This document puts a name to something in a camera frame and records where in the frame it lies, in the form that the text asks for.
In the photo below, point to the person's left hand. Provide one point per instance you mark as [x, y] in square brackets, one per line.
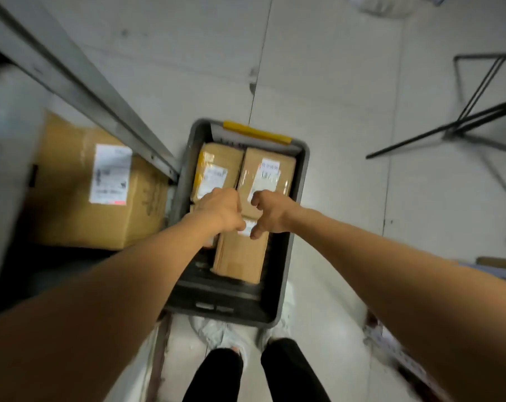
[221, 211]

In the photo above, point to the person's right hand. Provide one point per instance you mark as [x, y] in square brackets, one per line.
[276, 211]

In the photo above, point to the small box white red label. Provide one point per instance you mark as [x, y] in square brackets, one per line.
[209, 243]

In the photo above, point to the brown box red stamp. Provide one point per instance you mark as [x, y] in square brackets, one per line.
[269, 167]

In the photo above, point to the worn box yellow tape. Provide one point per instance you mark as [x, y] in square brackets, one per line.
[219, 163]

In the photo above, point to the plain tall brown box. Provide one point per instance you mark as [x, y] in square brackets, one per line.
[240, 259]

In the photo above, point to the person's left forearm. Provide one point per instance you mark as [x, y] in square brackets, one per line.
[89, 322]

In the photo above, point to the person's right forearm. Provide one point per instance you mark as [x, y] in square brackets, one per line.
[424, 297]

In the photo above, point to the labelled cardboard box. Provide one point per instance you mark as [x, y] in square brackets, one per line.
[68, 196]

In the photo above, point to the person's right leg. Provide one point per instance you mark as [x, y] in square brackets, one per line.
[290, 372]

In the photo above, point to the person's leg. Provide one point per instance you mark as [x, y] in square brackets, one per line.
[215, 381]
[290, 372]

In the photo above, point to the person's left leg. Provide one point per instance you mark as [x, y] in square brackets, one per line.
[215, 381]

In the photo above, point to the grey metal shelf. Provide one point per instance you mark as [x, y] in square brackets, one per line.
[89, 100]

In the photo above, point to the white right shoe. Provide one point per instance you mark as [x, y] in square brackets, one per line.
[278, 330]

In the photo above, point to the white shoe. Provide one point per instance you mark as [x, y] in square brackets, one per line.
[278, 330]
[215, 334]

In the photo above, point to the white left shoe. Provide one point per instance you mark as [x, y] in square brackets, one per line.
[215, 334]

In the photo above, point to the black light stand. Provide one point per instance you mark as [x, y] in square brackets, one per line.
[474, 117]

